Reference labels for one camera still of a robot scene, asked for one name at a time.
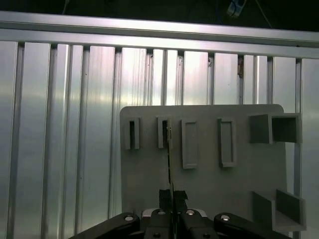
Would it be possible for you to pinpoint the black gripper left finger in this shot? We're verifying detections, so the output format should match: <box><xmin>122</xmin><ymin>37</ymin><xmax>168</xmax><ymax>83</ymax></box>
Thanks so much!
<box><xmin>72</xmin><ymin>189</ymin><xmax>174</xmax><ymax>239</ymax></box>

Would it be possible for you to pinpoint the thin pale cable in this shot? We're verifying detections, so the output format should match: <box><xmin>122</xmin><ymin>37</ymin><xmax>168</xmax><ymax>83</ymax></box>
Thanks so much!
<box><xmin>258</xmin><ymin>0</ymin><xmax>274</xmax><ymax>28</ymax></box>
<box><xmin>61</xmin><ymin>0</ymin><xmax>72</xmax><ymax>14</ymax></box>

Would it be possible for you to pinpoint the blue cable plug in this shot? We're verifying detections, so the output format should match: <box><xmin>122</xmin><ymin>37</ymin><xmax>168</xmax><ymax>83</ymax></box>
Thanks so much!
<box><xmin>227</xmin><ymin>0</ymin><xmax>244</xmax><ymax>18</ymax></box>

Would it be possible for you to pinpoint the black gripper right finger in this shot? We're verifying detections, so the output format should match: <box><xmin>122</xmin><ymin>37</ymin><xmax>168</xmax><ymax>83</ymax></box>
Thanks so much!
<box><xmin>174</xmin><ymin>190</ymin><xmax>292</xmax><ymax>239</ymax></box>

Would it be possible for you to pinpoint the grey plastic parts rack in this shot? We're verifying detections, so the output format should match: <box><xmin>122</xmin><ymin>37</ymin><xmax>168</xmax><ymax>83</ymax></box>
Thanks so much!
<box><xmin>119</xmin><ymin>104</ymin><xmax>307</xmax><ymax>239</ymax></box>

